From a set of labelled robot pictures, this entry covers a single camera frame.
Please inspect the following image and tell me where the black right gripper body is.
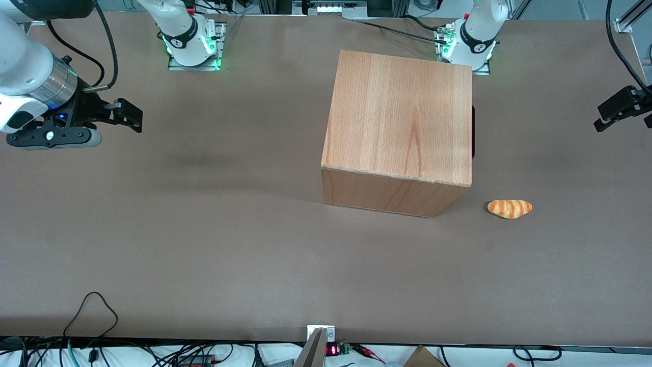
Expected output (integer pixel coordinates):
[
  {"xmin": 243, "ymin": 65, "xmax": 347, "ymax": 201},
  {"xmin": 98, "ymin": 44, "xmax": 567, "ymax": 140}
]
[{"xmin": 38, "ymin": 92, "xmax": 121, "ymax": 128}]

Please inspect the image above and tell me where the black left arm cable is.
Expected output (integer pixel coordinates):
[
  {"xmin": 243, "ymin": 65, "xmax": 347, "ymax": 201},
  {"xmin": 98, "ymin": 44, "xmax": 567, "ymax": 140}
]
[{"xmin": 606, "ymin": 0, "xmax": 652, "ymax": 97}]

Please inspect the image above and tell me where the short black table cable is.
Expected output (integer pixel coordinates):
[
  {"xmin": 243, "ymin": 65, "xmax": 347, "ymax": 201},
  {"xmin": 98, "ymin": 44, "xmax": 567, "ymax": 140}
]
[{"xmin": 404, "ymin": 15, "xmax": 446, "ymax": 31}]

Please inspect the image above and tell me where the black looped cable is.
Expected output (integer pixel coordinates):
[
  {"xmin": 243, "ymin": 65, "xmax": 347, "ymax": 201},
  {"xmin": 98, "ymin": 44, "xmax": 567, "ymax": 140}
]
[{"xmin": 63, "ymin": 292, "xmax": 119, "ymax": 338}]

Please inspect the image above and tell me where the light wooden drawer cabinet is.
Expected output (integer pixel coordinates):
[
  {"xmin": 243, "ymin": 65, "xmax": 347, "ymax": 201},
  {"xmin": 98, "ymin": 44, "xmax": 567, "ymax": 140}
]
[{"xmin": 321, "ymin": 49, "xmax": 473, "ymax": 218}]

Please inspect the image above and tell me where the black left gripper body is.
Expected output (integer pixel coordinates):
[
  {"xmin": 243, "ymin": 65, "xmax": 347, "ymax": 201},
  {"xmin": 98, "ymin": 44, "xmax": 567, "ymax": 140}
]
[{"xmin": 631, "ymin": 84, "xmax": 652, "ymax": 117}]

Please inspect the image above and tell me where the black floor cable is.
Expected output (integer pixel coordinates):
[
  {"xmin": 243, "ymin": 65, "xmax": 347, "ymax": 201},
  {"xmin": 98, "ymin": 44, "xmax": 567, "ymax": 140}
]
[{"xmin": 512, "ymin": 345, "xmax": 562, "ymax": 362}]

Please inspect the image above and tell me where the brown cardboard piece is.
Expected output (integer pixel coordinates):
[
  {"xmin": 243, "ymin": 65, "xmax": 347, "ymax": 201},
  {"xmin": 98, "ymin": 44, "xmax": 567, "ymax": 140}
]
[{"xmin": 404, "ymin": 346, "xmax": 445, "ymax": 367}]

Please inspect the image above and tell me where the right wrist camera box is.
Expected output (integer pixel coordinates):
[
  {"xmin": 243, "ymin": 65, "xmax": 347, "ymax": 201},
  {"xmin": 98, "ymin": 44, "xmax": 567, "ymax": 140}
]
[{"xmin": 6, "ymin": 127, "xmax": 102, "ymax": 150}]

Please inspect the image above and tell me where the red test lead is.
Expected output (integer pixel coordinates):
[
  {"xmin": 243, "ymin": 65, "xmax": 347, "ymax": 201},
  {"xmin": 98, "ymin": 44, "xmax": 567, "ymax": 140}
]
[{"xmin": 351, "ymin": 344, "xmax": 386, "ymax": 363}]

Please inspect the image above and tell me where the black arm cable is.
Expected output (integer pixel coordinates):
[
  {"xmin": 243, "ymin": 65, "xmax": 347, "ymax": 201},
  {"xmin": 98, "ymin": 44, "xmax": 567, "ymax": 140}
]
[
  {"xmin": 81, "ymin": 4, "xmax": 119, "ymax": 93},
  {"xmin": 606, "ymin": 0, "xmax": 652, "ymax": 97},
  {"xmin": 47, "ymin": 20, "xmax": 105, "ymax": 87}
]

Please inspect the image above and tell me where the grey device with lights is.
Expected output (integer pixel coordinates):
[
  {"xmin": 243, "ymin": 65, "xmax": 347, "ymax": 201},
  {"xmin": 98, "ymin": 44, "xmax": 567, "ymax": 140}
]
[{"xmin": 293, "ymin": 0, "xmax": 367, "ymax": 16}]

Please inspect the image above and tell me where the long black table cable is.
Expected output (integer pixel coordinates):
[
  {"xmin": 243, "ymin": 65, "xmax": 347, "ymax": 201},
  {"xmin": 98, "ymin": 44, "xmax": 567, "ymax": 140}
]
[{"xmin": 356, "ymin": 19, "xmax": 449, "ymax": 44}]

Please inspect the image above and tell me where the small metal bracket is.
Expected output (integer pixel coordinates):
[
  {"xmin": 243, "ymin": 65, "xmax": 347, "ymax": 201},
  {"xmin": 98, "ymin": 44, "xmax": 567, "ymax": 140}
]
[{"xmin": 307, "ymin": 325, "xmax": 336, "ymax": 343}]

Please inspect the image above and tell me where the toy bread roll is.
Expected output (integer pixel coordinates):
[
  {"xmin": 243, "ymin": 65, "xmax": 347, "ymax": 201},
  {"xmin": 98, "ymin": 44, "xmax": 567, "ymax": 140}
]
[{"xmin": 487, "ymin": 199, "xmax": 533, "ymax": 220}]

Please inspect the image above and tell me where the aluminium frame profile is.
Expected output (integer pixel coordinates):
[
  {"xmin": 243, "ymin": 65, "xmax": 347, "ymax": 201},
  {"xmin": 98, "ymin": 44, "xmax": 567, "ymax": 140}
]
[{"xmin": 614, "ymin": 0, "xmax": 652, "ymax": 34}]

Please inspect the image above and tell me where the black orange power device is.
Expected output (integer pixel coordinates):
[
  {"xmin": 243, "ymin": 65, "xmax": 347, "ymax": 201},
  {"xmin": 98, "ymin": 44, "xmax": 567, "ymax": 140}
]
[{"xmin": 176, "ymin": 354, "xmax": 214, "ymax": 367}]

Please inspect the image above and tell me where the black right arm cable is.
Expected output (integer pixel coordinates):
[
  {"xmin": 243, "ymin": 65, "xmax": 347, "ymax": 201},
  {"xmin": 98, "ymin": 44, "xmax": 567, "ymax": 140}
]
[
  {"xmin": 47, "ymin": 20, "xmax": 105, "ymax": 87},
  {"xmin": 81, "ymin": 4, "xmax": 119, "ymax": 93}
]

